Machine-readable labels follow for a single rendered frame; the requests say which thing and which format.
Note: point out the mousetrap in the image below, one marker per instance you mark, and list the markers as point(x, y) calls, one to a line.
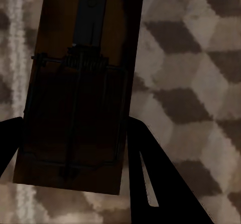
point(74, 127)

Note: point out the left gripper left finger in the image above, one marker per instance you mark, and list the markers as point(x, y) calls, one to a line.
point(10, 139)

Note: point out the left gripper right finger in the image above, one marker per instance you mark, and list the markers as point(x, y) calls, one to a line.
point(177, 203)

